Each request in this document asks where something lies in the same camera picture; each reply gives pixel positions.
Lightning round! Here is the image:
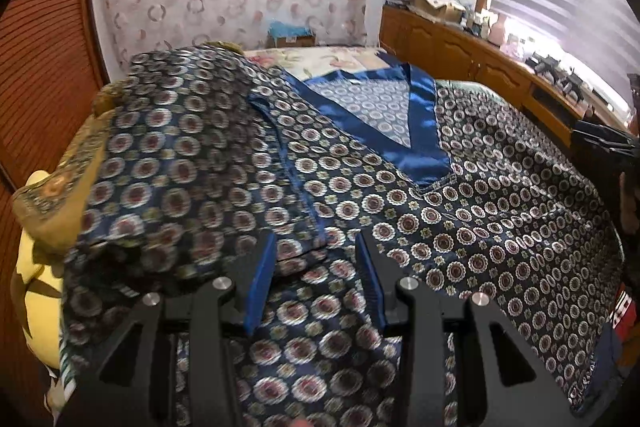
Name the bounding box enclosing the navy patterned silk garment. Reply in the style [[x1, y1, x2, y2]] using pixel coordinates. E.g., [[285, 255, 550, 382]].
[[60, 46, 623, 426]]

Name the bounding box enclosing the black gripper on cabinet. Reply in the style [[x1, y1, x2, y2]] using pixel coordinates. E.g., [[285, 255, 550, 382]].
[[555, 72, 584, 103], [525, 52, 560, 82]]

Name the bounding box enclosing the pink vase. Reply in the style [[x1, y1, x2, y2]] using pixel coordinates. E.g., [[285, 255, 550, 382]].
[[487, 13, 508, 48]]

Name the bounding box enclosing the long wooden cabinet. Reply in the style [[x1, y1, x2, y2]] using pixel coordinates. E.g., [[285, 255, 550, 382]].
[[378, 5, 626, 150]]

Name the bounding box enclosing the floral bed quilt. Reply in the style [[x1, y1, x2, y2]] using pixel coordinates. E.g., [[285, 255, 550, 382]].
[[244, 46, 390, 81]]

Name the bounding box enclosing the gold patterned cushion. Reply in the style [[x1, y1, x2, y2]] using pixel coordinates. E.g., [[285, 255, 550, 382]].
[[12, 40, 246, 253]]

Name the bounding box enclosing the open cardboard box on cabinet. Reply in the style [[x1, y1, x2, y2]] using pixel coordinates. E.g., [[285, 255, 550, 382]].
[[413, 0, 465, 24]]

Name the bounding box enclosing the yellow cloth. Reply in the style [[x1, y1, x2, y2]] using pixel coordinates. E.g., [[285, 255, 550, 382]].
[[10, 170, 66, 371]]

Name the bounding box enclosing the cardboard box with blue cloth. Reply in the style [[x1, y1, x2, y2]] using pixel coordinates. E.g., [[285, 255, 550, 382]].
[[266, 22, 316, 49]]

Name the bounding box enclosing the wooden louvered wardrobe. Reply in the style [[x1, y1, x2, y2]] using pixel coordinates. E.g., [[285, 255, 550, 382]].
[[1, 0, 107, 426]]

